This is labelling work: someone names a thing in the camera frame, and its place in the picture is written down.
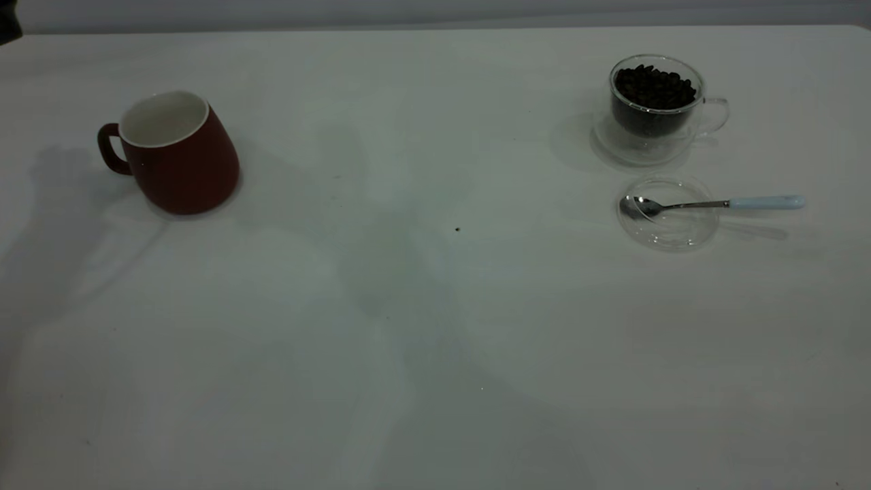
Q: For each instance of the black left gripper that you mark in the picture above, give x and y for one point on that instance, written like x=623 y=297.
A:
x=7 y=17

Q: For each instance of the red ceramic mug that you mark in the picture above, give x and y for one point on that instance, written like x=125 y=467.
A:
x=184 y=170

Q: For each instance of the dark coffee beans pile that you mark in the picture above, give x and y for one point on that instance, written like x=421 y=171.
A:
x=653 y=88

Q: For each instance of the clear glass saucer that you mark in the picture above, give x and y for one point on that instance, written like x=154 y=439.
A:
x=670 y=237

